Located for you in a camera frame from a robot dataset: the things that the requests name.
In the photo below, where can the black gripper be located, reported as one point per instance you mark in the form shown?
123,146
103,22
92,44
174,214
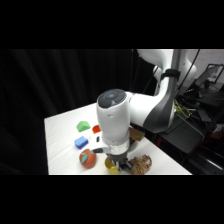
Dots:
119,158

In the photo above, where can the black robot stand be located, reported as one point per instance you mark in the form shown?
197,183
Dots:
186,136

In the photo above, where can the dark monitor screen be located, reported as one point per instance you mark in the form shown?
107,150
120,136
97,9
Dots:
210,76

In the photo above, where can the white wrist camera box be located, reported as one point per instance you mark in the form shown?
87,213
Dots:
97,143

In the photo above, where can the yellow plastic cup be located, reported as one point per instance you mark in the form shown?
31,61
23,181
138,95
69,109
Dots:
110,168

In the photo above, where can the black curtain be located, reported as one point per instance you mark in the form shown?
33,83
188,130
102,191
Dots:
50,80

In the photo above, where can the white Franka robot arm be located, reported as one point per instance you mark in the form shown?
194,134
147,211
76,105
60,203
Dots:
115,120

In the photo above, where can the orange plush fruit teal stem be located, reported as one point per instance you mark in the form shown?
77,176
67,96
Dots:
87,159

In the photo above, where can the green foam block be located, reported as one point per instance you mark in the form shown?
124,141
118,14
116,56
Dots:
83,126

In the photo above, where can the red block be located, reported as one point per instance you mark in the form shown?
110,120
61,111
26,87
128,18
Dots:
96,129

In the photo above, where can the blue block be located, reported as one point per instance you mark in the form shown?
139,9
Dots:
81,142

